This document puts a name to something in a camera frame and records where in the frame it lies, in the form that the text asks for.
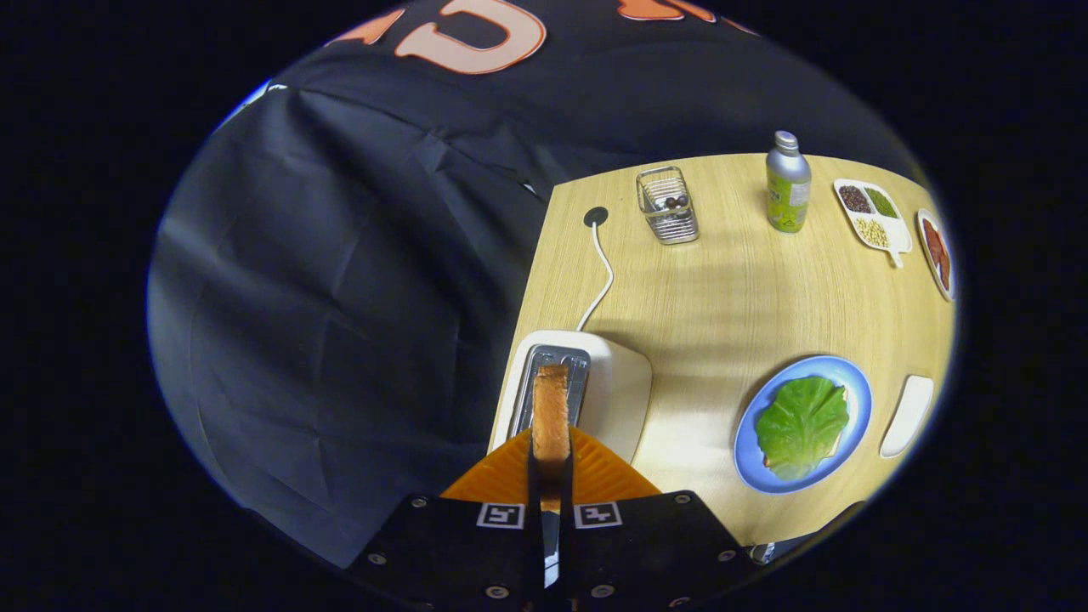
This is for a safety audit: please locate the green label metal bottle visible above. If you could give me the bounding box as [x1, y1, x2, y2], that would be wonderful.
[766, 130, 813, 234]

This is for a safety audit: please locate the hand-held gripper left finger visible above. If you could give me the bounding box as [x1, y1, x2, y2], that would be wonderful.
[348, 425, 547, 606]

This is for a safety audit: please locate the green lettuce leaf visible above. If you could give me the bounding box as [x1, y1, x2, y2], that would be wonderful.
[755, 376, 851, 482]

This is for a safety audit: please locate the cream toaster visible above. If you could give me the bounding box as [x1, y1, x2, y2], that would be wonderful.
[489, 330, 654, 464]

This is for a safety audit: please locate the white divided bean dish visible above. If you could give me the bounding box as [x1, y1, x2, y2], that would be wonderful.
[833, 178, 914, 269]

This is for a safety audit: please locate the browned toast slice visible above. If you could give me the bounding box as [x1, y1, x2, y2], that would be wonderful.
[532, 364, 572, 511]

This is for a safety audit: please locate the metal wire basket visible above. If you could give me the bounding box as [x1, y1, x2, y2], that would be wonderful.
[636, 166, 700, 246]

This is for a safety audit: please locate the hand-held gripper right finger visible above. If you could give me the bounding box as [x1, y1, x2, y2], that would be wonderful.
[557, 425, 757, 606]

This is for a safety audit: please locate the white square plate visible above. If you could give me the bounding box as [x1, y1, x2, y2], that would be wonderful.
[880, 375, 934, 459]

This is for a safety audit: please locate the white oval meat plate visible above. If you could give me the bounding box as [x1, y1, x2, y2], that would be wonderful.
[915, 208, 956, 303]

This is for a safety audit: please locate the white toaster cable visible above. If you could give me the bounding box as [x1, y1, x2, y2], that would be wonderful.
[576, 223, 615, 332]

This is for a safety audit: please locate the blue round plate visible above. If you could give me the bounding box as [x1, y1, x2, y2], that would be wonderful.
[734, 355, 874, 495]

